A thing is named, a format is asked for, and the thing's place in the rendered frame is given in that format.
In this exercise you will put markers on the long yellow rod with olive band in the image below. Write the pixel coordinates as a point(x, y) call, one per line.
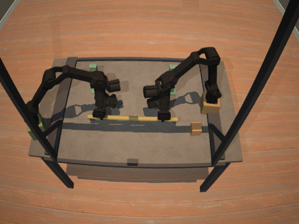
point(132, 118)

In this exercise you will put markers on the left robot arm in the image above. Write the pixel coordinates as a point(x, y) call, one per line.
point(97, 80)

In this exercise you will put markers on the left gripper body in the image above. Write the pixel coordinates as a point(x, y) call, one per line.
point(99, 112)

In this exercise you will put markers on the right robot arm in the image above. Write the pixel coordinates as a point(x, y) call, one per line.
point(169, 78)

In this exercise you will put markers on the black metal frame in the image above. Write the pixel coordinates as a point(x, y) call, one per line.
point(282, 35)

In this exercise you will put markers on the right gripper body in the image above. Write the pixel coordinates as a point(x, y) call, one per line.
point(164, 113)

